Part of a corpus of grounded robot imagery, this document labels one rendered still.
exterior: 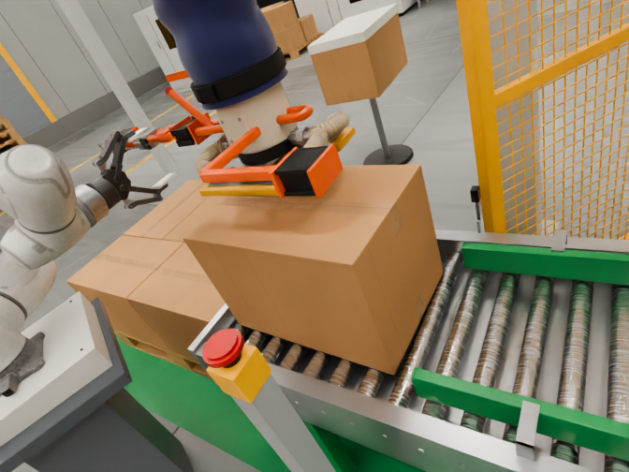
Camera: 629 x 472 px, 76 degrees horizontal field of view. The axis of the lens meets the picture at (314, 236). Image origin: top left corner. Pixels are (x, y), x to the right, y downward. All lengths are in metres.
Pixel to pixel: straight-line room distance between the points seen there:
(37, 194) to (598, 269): 1.27
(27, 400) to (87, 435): 0.27
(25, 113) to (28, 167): 10.39
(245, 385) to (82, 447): 0.94
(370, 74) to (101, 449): 2.31
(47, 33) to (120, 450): 10.90
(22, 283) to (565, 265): 1.54
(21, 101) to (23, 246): 10.32
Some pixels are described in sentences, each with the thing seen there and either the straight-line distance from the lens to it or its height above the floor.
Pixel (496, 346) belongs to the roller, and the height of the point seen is 0.55.
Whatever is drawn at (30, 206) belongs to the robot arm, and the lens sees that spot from 0.86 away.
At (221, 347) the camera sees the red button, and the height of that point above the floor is 1.04.
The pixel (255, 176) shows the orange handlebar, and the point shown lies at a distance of 0.73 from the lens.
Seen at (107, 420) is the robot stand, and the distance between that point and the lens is 1.54.
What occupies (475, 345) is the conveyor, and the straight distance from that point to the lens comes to 1.23.
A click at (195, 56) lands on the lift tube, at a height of 1.39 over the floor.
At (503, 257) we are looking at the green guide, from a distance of 1.28.
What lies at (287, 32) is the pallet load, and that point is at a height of 0.47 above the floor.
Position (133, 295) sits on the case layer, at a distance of 2.02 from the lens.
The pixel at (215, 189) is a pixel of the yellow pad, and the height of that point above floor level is 1.09.
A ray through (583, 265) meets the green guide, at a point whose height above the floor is 0.61.
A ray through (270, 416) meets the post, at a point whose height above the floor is 0.86.
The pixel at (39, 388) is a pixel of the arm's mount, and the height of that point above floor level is 0.82.
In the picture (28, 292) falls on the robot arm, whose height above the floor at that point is 0.98.
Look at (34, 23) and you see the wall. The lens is 11.85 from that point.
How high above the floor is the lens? 1.48
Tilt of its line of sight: 33 degrees down
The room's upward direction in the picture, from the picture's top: 23 degrees counter-clockwise
